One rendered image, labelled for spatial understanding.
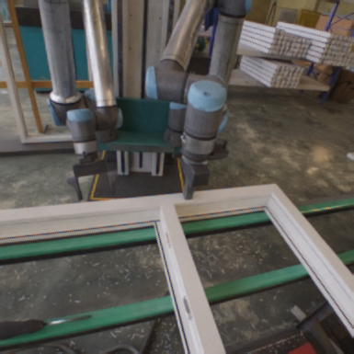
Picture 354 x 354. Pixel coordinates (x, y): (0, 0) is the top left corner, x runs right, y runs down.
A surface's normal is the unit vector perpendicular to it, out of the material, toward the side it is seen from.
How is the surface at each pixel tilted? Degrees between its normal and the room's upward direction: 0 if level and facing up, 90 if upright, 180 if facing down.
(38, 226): 90
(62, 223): 90
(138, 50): 90
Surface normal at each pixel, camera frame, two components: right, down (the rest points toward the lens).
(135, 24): 0.09, 0.63
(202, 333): 0.11, -0.78
